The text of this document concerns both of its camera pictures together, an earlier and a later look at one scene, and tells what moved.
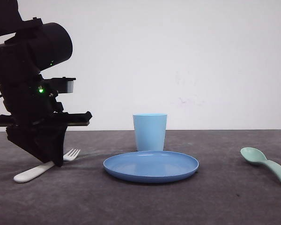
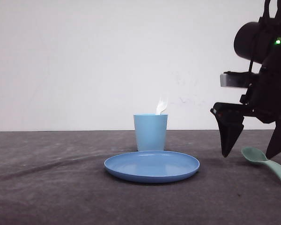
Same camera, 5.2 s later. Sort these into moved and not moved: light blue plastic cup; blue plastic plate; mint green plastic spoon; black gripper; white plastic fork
Moved: white plastic fork; black gripper
Not moved: mint green plastic spoon; blue plastic plate; light blue plastic cup
